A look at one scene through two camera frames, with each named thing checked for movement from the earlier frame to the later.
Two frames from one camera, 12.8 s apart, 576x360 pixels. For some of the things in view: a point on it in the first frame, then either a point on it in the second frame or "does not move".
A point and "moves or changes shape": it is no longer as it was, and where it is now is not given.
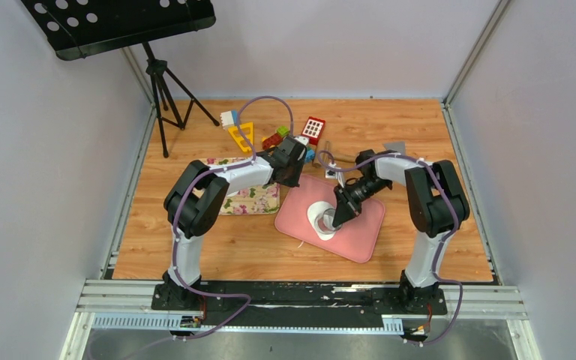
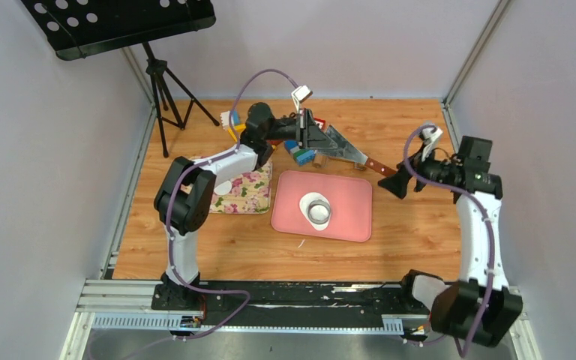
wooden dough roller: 322,155 does not move
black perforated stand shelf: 76,28 does not move
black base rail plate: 299,304 does not move
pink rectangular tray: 359,237 moves or changes shape
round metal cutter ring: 324,222 → 315,203
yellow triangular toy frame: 235,130 does not move
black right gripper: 346,209 → 397,184
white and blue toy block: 229,118 does not move
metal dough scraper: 398,146 → 345,149
